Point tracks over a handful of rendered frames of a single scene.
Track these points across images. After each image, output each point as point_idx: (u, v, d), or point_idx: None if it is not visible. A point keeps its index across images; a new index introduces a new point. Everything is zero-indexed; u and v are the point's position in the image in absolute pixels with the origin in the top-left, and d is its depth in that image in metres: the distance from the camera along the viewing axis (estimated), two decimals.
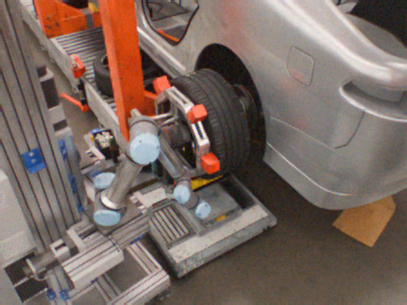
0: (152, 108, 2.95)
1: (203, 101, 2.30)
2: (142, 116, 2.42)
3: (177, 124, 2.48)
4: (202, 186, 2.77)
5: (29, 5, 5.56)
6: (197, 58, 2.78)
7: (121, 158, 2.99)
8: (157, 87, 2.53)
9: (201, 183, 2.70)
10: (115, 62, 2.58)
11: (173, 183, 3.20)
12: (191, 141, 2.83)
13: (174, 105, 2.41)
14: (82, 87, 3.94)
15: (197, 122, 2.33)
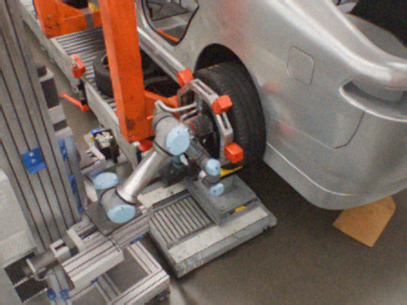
0: (152, 108, 2.95)
1: (228, 92, 2.37)
2: (167, 108, 2.49)
3: (201, 115, 2.55)
4: (223, 177, 2.84)
5: (29, 5, 5.56)
6: (197, 58, 2.78)
7: (121, 158, 2.99)
8: (181, 80, 2.60)
9: (222, 173, 2.77)
10: (115, 62, 2.58)
11: (191, 175, 3.26)
12: None
13: (199, 96, 2.47)
14: (82, 87, 3.94)
15: (222, 113, 2.39)
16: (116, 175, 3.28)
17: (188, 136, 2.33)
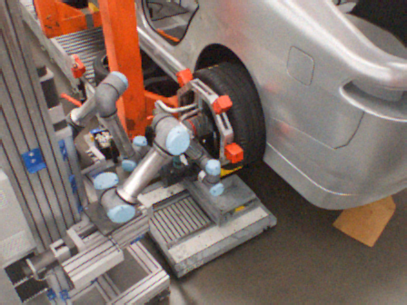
0: (152, 108, 2.95)
1: (227, 92, 2.37)
2: (167, 108, 2.49)
3: (201, 115, 2.55)
4: (223, 177, 2.84)
5: (29, 5, 5.56)
6: (197, 58, 2.78)
7: (121, 158, 2.99)
8: (181, 80, 2.60)
9: (222, 173, 2.77)
10: (115, 62, 2.58)
11: (191, 175, 3.26)
12: None
13: (199, 96, 2.47)
14: (82, 87, 3.94)
15: (222, 113, 2.39)
16: (116, 175, 3.28)
17: (188, 136, 2.33)
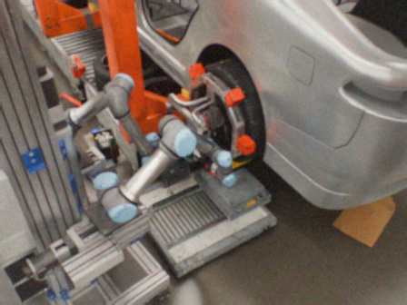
0: (152, 108, 2.95)
1: (240, 85, 2.42)
2: (180, 101, 2.54)
3: (213, 108, 2.60)
4: (233, 170, 2.89)
5: (29, 5, 5.56)
6: (197, 58, 2.78)
7: (121, 158, 2.99)
8: (193, 73, 2.65)
9: (233, 166, 2.82)
10: (115, 62, 2.58)
11: None
12: (222, 126, 2.95)
13: (212, 90, 2.53)
14: (82, 87, 3.94)
15: (233, 106, 2.45)
16: (116, 175, 3.28)
17: (202, 128, 2.39)
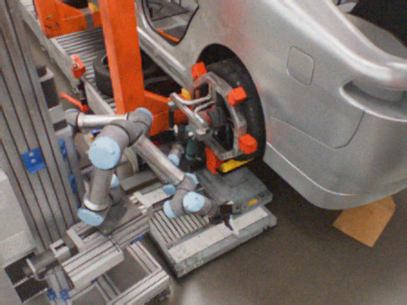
0: (152, 108, 2.95)
1: (243, 85, 2.43)
2: (182, 100, 2.55)
3: (214, 108, 2.61)
4: (234, 169, 2.90)
5: (29, 5, 5.56)
6: (197, 58, 2.78)
7: (121, 158, 2.99)
8: (194, 73, 2.66)
9: (233, 165, 2.83)
10: (115, 62, 2.58)
11: None
12: None
13: (213, 89, 2.53)
14: (82, 87, 3.94)
15: (235, 105, 2.45)
16: (116, 175, 3.28)
17: (203, 127, 2.39)
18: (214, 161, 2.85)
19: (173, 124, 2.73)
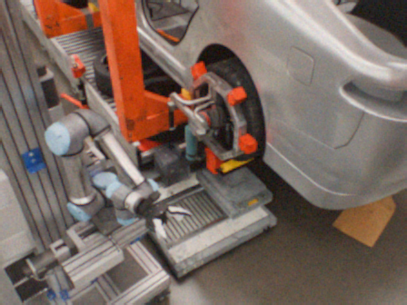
0: (152, 108, 2.95)
1: (243, 85, 2.43)
2: (182, 100, 2.55)
3: (214, 108, 2.61)
4: (234, 169, 2.90)
5: (29, 5, 5.56)
6: (197, 58, 2.78)
7: None
8: (194, 73, 2.66)
9: (233, 165, 2.83)
10: (115, 62, 2.58)
11: None
12: None
13: (213, 89, 2.53)
14: (82, 87, 3.94)
15: (235, 105, 2.45)
16: (116, 175, 3.28)
17: (203, 127, 2.39)
18: (214, 161, 2.85)
19: (173, 124, 2.73)
